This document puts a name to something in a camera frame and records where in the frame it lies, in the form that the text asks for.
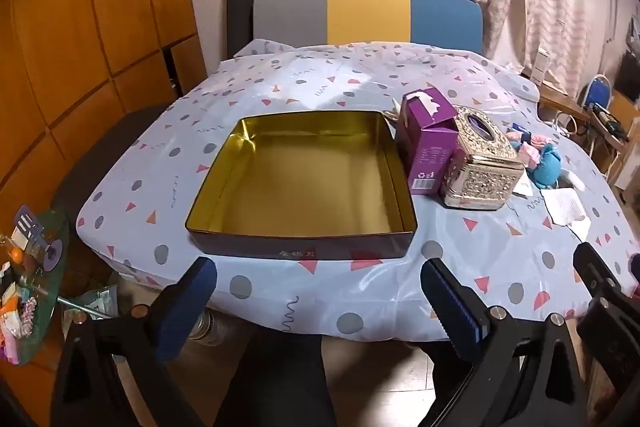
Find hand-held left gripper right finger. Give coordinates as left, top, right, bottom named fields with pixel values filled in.
left=420, top=257, right=586, bottom=427

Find dark grey chair seat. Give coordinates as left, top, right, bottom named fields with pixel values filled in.
left=52, top=107, right=168, bottom=228

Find blue folding chair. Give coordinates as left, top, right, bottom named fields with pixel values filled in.
left=577, top=74, right=613, bottom=118

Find black rolled mat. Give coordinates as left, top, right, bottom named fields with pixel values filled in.
left=226, top=0, right=260, bottom=60

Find black monitor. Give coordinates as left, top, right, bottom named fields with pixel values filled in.
left=614, top=51, right=640, bottom=104

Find purple card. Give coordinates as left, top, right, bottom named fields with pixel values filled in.
left=12, top=206, right=64, bottom=273

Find clear plastic bag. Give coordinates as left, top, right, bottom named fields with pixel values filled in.
left=62, top=284, right=121, bottom=338

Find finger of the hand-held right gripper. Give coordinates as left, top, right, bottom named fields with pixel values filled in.
left=573, top=243, right=623, bottom=303

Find grey yellow blue chair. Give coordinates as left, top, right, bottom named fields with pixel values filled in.
left=252, top=0, right=485, bottom=55

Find clear plastic bottle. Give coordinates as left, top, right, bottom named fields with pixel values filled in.
left=192, top=309, right=241, bottom=348

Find wooden wardrobe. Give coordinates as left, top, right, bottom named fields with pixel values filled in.
left=0, top=0, right=210, bottom=228

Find patterned plastic tablecloth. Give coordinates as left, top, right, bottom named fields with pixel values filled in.
left=75, top=38, right=640, bottom=343

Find wooden desk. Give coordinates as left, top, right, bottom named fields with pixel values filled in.
left=537, top=77, right=631, bottom=152

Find round glass side table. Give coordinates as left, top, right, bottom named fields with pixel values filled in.
left=0, top=206, right=71, bottom=365

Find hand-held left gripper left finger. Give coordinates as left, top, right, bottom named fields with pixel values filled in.
left=50, top=256, right=219, bottom=427

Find purple carton box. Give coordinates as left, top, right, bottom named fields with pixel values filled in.
left=395, top=87, right=461, bottom=194

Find gold tin box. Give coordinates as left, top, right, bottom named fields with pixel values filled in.
left=185, top=109, right=418, bottom=260

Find blue plush toy pink dress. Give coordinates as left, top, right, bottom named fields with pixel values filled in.
left=531, top=143, right=564, bottom=186

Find white paper sheet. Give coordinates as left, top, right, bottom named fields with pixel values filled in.
left=541, top=188, right=590, bottom=228

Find person's dark trousers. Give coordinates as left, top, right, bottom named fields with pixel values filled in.
left=215, top=332, right=501, bottom=427

